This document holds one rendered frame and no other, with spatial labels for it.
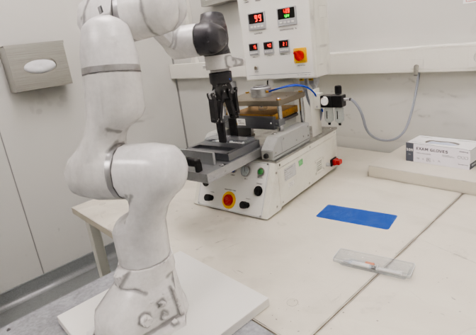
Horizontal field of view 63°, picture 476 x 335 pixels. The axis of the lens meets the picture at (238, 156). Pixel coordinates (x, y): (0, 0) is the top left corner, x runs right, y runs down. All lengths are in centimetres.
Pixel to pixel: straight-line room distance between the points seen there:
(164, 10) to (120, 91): 18
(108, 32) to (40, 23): 184
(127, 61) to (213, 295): 55
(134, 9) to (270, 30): 86
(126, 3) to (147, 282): 55
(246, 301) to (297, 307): 11
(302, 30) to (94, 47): 92
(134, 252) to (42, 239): 191
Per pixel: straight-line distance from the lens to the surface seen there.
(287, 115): 146
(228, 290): 97
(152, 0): 81
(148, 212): 78
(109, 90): 75
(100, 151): 78
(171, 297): 88
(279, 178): 132
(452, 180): 148
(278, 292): 97
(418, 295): 98
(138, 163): 74
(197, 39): 119
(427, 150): 160
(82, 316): 103
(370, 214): 131
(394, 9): 181
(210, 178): 113
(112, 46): 76
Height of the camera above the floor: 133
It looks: 17 degrees down
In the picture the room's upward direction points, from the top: 8 degrees counter-clockwise
